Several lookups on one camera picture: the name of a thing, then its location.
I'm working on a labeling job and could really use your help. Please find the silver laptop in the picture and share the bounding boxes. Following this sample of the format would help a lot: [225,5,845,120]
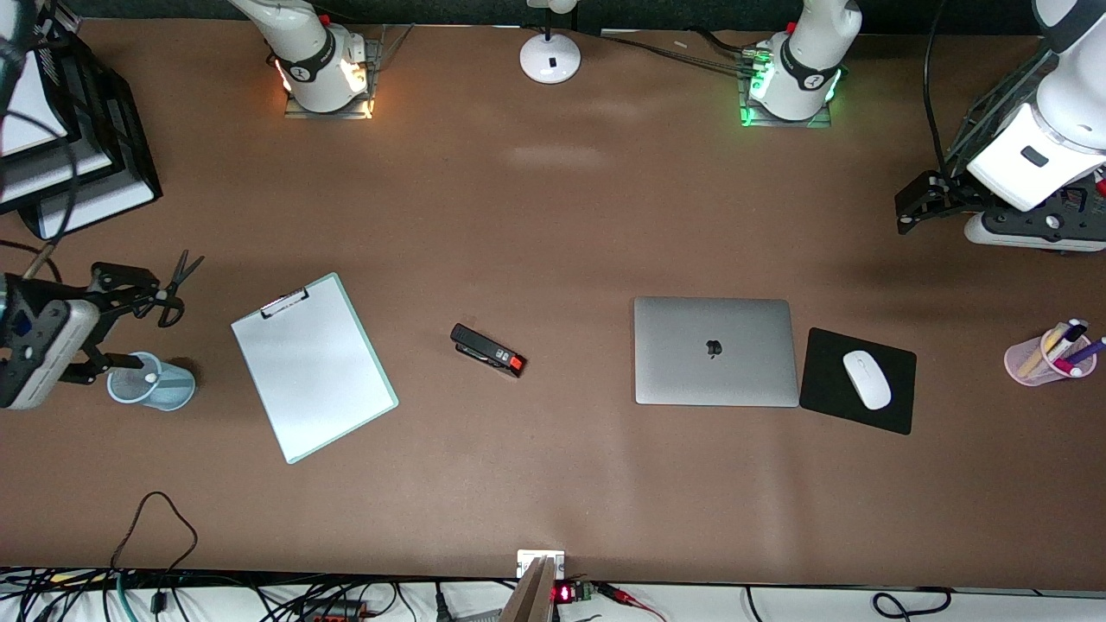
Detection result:
[633,296,800,408]

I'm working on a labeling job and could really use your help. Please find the black and white marker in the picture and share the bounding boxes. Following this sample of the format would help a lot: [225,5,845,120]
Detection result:
[1048,318,1090,362]

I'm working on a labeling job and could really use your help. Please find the purple marker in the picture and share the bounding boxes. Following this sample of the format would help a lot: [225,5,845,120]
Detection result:
[1065,335,1106,371]

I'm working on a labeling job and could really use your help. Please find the black scissors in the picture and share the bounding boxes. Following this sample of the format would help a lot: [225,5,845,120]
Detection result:
[132,250,206,328]

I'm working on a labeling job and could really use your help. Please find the blue mesh pen cup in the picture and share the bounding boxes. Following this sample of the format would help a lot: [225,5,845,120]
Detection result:
[106,351,197,412]

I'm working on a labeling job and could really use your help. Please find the black stacked document tray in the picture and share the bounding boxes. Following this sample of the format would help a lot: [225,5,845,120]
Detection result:
[0,9,163,241]

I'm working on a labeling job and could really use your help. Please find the pink mesh pen cup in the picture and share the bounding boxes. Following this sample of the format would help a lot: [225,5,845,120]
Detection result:
[1003,327,1098,387]

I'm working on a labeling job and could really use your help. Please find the white computer mouse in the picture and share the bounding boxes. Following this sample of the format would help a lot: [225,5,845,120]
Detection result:
[842,349,893,411]

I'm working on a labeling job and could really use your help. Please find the black mouse pad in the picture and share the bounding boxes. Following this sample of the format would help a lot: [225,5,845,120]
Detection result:
[798,327,918,436]

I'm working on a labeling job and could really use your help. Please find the white clipboard with mint edge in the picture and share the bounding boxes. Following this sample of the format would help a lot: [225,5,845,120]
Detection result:
[230,272,400,466]

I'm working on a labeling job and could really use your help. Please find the orange and black power strip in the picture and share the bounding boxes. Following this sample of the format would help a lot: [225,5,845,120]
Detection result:
[289,599,371,622]

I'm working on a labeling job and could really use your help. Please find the black stapler with red tip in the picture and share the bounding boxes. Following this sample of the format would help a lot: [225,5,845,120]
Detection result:
[449,323,528,379]

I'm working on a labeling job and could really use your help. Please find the white round lamp base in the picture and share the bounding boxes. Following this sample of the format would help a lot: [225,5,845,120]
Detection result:
[518,0,582,86]

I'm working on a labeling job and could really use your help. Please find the small white box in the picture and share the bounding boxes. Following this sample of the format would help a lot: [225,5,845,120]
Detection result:
[517,549,566,579]

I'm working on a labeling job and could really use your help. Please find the wooden beam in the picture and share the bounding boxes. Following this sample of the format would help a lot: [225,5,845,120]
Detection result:
[499,556,556,622]

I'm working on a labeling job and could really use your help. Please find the wire mesh desk organizer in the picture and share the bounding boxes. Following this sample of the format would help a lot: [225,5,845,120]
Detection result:
[944,52,1106,195]

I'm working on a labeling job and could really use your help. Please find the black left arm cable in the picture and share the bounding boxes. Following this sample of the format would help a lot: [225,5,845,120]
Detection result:
[923,0,951,174]

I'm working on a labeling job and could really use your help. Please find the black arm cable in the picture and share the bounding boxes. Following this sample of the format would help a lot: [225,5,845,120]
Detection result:
[923,0,951,174]
[0,0,80,277]

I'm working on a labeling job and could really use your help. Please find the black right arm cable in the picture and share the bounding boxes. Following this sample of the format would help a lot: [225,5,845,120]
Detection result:
[0,0,80,277]

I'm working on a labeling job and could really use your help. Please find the black looped cable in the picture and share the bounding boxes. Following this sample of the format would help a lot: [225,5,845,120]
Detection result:
[109,491,200,616]

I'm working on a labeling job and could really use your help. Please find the thin black table cable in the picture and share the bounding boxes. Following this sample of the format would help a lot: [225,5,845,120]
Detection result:
[596,30,761,74]

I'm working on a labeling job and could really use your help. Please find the black coiled cable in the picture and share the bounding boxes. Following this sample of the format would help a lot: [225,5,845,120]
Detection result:
[871,587,953,621]

